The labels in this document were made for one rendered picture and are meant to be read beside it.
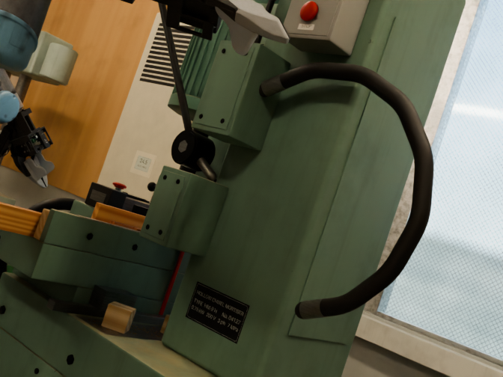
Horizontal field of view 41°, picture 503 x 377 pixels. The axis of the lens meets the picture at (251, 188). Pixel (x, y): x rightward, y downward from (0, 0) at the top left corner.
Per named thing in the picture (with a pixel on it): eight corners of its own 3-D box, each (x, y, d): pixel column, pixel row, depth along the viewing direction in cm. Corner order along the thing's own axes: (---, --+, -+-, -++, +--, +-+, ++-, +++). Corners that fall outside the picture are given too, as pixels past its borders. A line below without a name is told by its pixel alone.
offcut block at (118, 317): (100, 325, 109) (108, 303, 109) (106, 322, 113) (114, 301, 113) (123, 333, 109) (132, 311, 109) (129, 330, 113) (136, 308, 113)
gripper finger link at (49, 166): (58, 183, 179) (41, 152, 176) (42, 188, 181) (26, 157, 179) (64, 179, 181) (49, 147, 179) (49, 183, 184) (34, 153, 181)
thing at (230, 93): (223, 142, 113) (251, 58, 114) (261, 151, 107) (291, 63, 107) (188, 126, 107) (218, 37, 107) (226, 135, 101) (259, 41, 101)
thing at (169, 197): (178, 246, 113) (201, 179, 114) (205, 257, 109) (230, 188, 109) (135, 235, 106) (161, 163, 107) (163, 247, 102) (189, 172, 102)
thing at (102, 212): (163, 260, 142) (175, 224, 143) (168, 262, 141) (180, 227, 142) (82, 241, 127) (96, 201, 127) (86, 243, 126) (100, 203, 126)
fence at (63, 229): (266, 291, 152) (275, 268, 152) (272, 293, 151) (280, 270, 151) (38, 240, 108) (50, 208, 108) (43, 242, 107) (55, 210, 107)
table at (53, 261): (177, 277, 172) (186, 255, 172) (263, 319, 151) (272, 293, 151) (-50, 229, 127) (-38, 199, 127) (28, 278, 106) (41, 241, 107)
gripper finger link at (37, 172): (50, 188, 176) (34, 156, 173) (34, 193, 179) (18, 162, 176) (58, 183, 179) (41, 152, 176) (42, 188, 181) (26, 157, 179)
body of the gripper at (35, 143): (37, 156, 172) (14, 114, 169) (14, 164, 176) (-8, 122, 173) (55, 145, 178) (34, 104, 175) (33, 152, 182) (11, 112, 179)
